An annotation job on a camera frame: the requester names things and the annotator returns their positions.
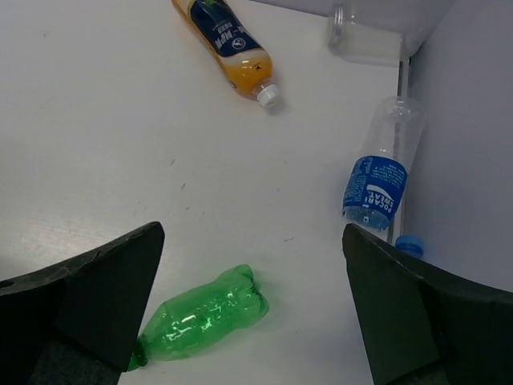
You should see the blue label Pocari bottle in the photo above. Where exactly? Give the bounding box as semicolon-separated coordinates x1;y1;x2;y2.
341;96;426;232

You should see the orange juice bottle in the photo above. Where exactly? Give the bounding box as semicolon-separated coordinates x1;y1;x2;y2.
172;1;281;111

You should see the green plastic bottle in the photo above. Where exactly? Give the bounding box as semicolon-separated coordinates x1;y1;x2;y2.
127;264;269;371

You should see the clear glass jar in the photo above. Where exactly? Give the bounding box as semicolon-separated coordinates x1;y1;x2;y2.
326;1;402;67

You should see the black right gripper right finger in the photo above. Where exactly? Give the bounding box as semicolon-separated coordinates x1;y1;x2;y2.
341;224;512;384

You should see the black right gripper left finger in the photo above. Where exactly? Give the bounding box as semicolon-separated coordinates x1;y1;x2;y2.
1;221;165;384

